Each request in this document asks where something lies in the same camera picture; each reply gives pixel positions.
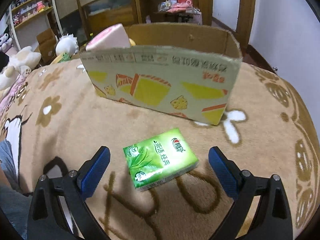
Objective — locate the green tissue pack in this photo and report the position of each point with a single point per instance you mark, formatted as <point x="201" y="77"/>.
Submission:
<point x="159" y="159"/>

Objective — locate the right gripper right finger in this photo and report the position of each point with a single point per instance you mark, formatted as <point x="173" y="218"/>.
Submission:
<point x="272" y="219"/>

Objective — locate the wooden door frame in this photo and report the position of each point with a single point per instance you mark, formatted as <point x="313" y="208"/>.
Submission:
<point x="244" y="22"/>

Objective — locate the white round plush toy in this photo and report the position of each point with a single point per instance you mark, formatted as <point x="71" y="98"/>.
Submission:
<point x="67" y="44"/>

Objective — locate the white toy display shelf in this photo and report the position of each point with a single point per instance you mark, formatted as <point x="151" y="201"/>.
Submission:
<point x="27" y="18"/>

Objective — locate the cluttered small dark table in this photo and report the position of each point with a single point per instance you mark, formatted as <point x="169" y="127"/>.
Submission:
<point x="182" y="11"/>

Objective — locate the pink swirl roll plush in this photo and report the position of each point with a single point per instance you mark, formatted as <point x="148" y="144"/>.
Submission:
<point x="114" y="36"/>

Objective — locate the cream cat plush toy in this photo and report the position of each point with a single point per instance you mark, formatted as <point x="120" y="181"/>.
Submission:
<point x="20" y="64"/>

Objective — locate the small brown cardboard box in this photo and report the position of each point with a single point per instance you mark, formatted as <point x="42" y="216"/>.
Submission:
<point x="47" y="43"/>

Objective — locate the green yellow frog plush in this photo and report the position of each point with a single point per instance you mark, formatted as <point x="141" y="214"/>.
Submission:
<point x="61" y="58"/>

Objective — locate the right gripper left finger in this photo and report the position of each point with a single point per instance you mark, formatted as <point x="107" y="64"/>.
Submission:
<point x="58" y="209"/>

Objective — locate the yellow plush in box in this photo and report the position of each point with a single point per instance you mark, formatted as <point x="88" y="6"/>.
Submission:
<point x="132" y="42"/>

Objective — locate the black white kuromi plush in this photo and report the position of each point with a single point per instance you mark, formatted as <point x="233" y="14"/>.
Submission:
<point x="5" y="42"/>

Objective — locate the beige patterned plush blanket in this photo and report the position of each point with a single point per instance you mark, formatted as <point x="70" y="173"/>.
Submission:
<point x="55" y="120"/>

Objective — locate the person leg in jeans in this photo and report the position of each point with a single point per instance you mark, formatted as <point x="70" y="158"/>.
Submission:
<point x="14" y="203"/>

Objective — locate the printed cardboard box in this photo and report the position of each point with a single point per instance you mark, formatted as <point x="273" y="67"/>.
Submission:
<point x="180" y="69"/>

